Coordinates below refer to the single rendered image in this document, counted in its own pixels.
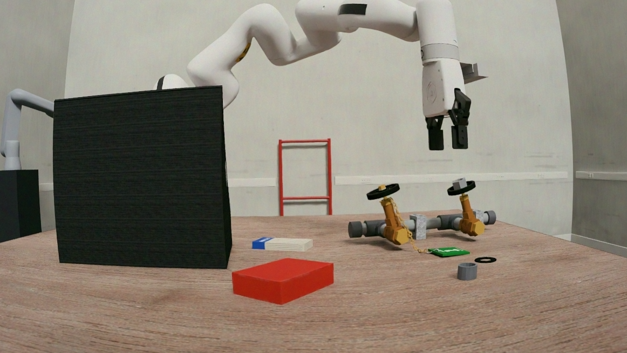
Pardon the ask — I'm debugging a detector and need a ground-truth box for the green tag with gold chain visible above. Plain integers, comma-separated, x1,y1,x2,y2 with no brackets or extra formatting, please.
380,197,470,256

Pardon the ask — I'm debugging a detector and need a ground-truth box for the red rectangular block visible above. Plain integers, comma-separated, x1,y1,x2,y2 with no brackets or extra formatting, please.
232,258,333,305

